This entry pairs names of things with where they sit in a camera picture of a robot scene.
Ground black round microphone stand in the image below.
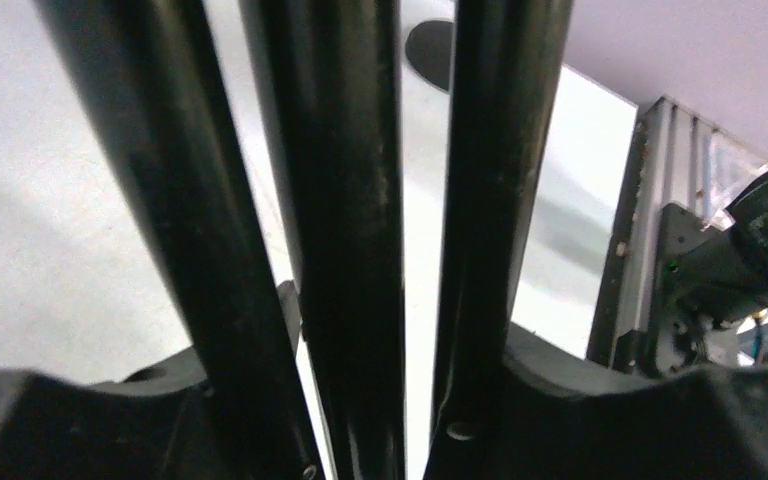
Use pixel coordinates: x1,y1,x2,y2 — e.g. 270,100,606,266
404,19,454,92

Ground aluminium frame rail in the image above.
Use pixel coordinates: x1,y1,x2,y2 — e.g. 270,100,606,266
585,95,768,372

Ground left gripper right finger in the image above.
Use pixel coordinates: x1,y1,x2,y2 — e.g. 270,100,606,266
425,325,768,479

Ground black music stand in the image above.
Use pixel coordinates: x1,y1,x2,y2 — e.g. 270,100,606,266
38,1,572,479

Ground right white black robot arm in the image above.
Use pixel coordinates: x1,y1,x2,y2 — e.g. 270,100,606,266
640,171,768,378

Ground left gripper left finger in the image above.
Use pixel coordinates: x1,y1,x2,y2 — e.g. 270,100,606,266
0,281,326,480

